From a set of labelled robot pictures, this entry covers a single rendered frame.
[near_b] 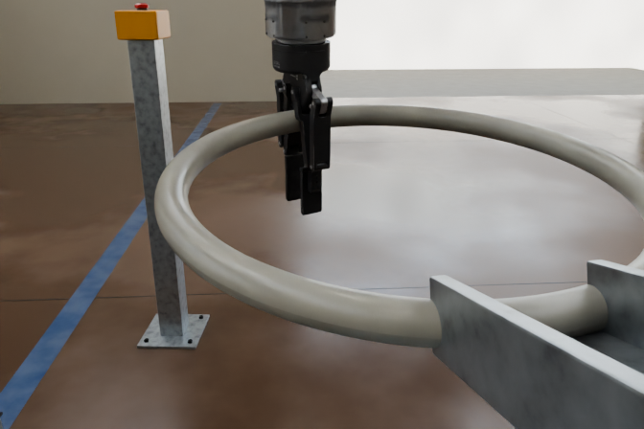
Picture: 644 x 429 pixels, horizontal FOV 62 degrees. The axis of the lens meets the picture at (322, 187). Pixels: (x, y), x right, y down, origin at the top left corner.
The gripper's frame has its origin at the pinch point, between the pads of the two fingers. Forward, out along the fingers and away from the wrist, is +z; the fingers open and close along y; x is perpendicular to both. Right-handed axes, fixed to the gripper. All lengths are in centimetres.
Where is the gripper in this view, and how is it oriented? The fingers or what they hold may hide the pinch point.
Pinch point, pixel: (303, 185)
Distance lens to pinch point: 76.7
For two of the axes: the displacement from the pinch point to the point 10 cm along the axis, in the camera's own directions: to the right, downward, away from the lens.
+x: 8.9, -1.8, 4.2
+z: 0.0, 9.2, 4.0
